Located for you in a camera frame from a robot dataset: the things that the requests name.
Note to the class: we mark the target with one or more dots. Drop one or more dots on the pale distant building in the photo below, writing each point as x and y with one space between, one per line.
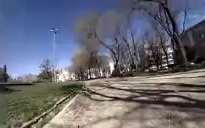
64 74

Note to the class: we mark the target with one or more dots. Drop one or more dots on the pale dirt path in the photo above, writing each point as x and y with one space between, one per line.
123 106

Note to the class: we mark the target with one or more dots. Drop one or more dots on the small bare tree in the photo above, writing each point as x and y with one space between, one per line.
46 70

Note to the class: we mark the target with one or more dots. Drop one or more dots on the stone kerb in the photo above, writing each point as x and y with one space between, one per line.
46 113

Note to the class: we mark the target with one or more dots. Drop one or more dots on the row of bare trees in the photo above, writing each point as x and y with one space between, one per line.
176 40

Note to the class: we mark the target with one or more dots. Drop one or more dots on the grass slope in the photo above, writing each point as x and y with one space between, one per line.
23 100

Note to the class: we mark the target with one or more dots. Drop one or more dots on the small cypress tree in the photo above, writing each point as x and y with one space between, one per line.
5 69

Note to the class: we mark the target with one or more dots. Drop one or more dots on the dark building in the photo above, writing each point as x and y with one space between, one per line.
196 36

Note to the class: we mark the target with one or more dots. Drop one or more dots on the tall lamp post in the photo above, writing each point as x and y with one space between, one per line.
54 50

